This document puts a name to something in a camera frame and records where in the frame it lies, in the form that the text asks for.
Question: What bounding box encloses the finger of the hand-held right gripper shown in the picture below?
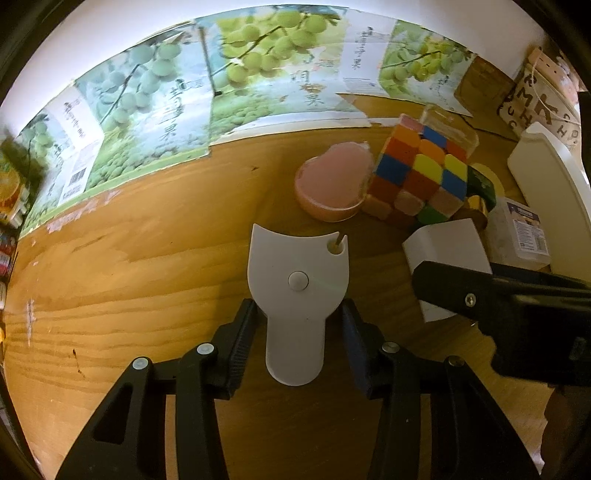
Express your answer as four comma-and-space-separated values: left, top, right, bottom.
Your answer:
412, 261, 591, 324

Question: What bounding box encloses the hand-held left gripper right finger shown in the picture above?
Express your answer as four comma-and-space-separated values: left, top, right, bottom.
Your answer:
342, 299, 541, 480

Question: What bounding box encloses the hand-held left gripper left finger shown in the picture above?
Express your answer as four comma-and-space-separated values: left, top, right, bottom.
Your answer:
55, 299, 259, 480

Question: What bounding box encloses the white charger block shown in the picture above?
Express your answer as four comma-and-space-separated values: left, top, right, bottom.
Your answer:
402, 219, 494, 324

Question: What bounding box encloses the clear labelled plastic box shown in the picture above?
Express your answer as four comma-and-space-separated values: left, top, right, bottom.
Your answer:
485, 198, 552, 271

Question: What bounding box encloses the white paddle-shaped tool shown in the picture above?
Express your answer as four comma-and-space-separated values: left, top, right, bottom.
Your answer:
247, 223, 349, 386

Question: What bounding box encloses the colourful puzzle cube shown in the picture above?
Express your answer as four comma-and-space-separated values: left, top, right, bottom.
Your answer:
361, 113, 478, 229

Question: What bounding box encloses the white plastic tray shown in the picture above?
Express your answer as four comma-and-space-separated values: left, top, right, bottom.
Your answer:
507, 121, 591, 283

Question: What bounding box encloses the gold tape roll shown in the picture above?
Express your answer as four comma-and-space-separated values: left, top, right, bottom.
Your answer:
455, 196, 490, 232

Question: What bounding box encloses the pink heart-shaped box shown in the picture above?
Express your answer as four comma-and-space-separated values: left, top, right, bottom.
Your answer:
295, 142, 375, 223

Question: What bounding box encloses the brown printed cardboard sheet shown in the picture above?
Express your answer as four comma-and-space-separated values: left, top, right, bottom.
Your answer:
454, 55, 519, 112

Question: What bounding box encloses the letter print storage bag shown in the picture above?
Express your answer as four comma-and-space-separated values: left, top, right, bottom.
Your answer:
501, 46, 583, 149

